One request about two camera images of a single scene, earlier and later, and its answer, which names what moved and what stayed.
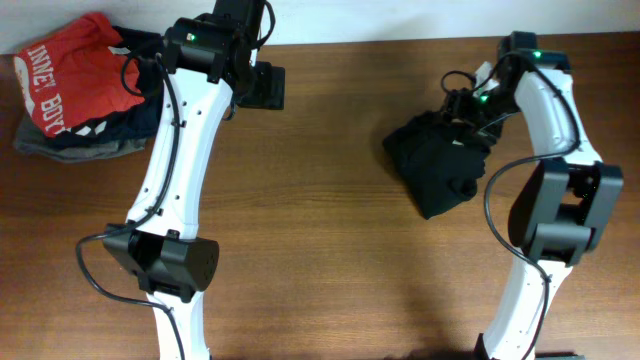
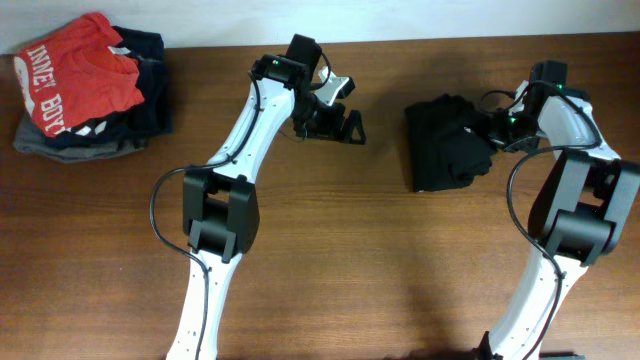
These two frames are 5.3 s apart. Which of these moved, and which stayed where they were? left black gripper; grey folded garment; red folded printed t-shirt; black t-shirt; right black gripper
Moved: left black gripper; right black gripper; black t-shirt
Stayed: red folded printed t-shirt; grey folded garment
